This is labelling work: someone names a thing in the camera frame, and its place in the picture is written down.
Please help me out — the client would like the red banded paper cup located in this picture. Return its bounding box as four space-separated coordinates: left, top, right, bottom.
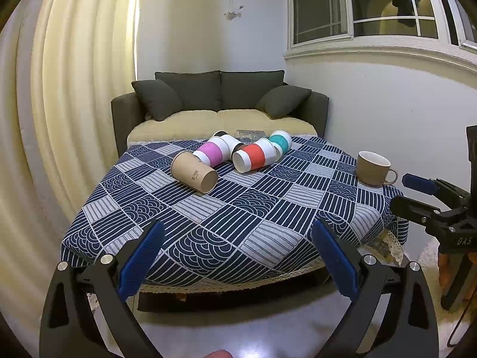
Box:
232 138 283 174

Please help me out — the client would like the white framed window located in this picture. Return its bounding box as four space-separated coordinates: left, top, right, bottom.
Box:
285 0 476 70

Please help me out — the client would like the dark grey sofa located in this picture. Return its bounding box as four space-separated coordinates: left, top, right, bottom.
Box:
111 70 329 154

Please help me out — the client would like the pink banded paper cup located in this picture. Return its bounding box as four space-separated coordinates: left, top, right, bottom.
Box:
192 137 231 167

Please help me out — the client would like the hanging bird ornament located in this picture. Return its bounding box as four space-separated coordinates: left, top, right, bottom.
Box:
224 0 244 21

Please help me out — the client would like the clear glass cup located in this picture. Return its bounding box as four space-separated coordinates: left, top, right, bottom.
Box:
234 129 267 145

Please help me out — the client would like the right hand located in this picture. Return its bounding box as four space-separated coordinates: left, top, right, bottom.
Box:
437 252 477 300

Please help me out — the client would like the black banded paper cup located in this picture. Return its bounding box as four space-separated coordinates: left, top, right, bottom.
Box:
213 130 245 155

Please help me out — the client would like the dark throw pillow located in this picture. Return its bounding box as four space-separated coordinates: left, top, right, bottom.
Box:
131 79 183 121
255 85 311 119

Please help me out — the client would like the cream curtain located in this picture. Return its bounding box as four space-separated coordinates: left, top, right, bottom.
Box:
0 0 143 269

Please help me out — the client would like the teal banded paper cup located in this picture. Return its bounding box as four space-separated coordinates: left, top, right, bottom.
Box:
268 130 292 154

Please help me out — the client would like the brown ceramic mug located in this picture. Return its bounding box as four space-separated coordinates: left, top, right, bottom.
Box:
356 150 399 187

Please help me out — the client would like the left dark throw pillow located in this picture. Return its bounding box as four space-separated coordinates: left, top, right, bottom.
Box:
131 79 183 121

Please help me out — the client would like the blue patterned tablecloth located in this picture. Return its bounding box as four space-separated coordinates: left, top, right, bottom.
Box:
61 135 408 293

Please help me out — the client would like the cream fleece sofa cover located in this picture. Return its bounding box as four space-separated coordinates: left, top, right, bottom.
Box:
127 109 317 145

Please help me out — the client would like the right dark throw pillow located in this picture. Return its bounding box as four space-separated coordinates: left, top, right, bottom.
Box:
255 85 311 119

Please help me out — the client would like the left hand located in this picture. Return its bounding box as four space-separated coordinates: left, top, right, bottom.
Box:
204 349 233 358

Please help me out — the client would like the brown kraft paper cup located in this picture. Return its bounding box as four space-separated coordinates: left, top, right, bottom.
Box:
171 151 218 194

